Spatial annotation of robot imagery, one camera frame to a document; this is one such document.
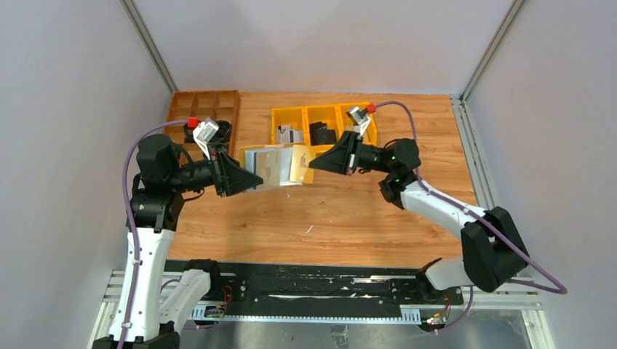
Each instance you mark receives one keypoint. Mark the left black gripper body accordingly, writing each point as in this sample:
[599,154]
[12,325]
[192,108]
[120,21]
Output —
[217,159]

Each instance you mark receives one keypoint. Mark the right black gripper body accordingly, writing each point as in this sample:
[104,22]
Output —
[359,154]

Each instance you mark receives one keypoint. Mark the yellow leather card holder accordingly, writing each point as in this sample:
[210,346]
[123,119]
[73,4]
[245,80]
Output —
[293,165]

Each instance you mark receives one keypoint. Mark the tan credit card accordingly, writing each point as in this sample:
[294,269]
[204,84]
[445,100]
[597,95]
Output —
[267,167]

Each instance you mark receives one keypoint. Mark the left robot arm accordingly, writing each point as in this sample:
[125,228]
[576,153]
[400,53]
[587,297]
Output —
[154,202]

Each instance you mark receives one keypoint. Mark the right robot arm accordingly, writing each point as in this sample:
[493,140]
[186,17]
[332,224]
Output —
[492,249]

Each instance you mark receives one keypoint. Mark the black cards in bin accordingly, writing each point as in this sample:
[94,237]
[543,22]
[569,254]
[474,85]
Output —
[320,134]

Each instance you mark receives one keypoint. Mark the silver cards in bin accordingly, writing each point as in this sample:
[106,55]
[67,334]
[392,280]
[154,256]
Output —
[285,134]

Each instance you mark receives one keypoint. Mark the middle yellow bin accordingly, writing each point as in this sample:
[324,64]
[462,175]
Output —
[325,113]

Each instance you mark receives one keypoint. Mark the yellow bin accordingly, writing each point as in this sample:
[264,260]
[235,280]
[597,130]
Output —
[296,118]
[325,113]
[371,134]

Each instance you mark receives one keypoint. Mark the right yellow bin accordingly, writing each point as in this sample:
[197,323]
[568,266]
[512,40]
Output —
[371,134]

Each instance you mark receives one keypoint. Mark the wooden compartment tray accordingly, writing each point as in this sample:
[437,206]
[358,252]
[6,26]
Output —
[214,104]

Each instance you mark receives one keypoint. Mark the left yellow bin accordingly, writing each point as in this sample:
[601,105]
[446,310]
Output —
[296,118]

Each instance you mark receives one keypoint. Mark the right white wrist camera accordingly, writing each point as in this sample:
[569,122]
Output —
[360,119]

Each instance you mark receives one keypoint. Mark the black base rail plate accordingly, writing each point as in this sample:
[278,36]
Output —
[306,292]

